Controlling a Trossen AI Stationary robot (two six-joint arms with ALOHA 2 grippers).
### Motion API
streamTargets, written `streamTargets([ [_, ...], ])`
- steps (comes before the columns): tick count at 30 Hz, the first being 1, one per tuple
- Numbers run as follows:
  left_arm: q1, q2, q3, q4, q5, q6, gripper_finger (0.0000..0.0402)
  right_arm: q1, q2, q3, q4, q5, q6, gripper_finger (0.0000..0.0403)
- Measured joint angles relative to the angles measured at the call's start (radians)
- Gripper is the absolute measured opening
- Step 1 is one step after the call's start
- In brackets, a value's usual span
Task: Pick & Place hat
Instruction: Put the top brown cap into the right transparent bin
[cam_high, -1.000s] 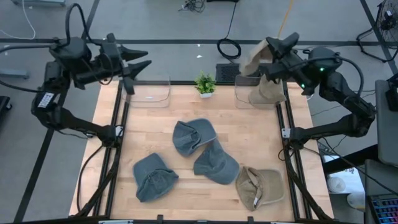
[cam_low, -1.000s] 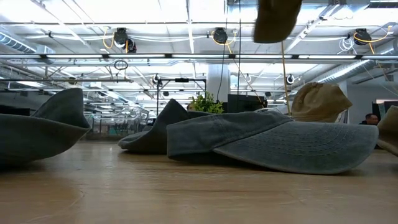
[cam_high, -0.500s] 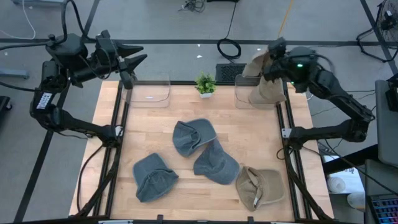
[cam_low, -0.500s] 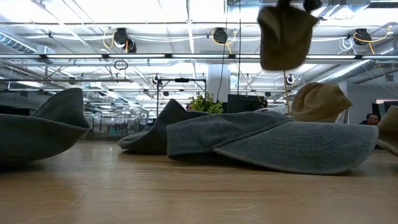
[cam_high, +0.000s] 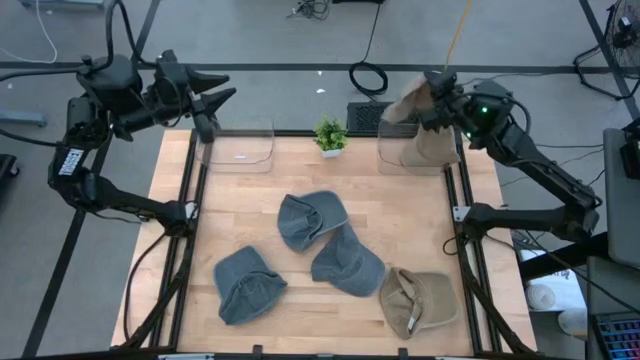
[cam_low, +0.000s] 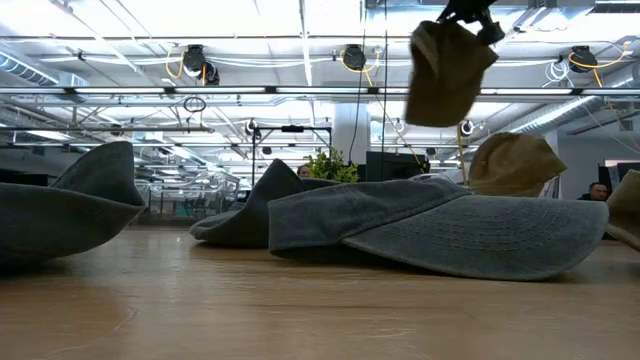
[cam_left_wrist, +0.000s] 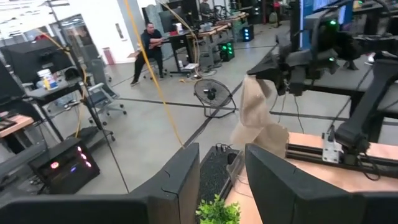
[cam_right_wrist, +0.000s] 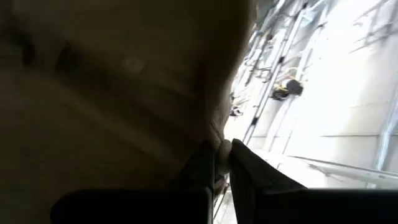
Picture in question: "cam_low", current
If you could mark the long ceiling light strip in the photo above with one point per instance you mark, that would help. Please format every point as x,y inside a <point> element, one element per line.
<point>220,90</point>

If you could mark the small ceiling reel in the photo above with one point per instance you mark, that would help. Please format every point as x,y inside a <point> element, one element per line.
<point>251,127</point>
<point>466,127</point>

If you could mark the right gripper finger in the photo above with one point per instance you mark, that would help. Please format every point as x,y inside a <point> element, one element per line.
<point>491,31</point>
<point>467,10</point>

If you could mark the person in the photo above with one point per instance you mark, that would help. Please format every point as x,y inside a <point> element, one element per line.
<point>597,192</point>
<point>303,171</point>

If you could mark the blue denim baseball cap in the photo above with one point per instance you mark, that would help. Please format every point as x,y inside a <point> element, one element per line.
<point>250,215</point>
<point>50,220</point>
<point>450,235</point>

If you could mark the black monitor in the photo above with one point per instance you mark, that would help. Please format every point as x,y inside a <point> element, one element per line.
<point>395,167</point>

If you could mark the silver ventilation duct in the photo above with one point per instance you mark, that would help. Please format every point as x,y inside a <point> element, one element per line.
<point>560,112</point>

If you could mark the black metal stand frame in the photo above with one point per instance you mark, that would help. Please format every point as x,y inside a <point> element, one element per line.
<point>292,128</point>

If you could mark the green plant in white pot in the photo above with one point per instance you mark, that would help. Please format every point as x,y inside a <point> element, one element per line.
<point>332,167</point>

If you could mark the dark computer monitor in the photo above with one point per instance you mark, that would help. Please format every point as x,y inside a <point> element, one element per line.
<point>612,177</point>

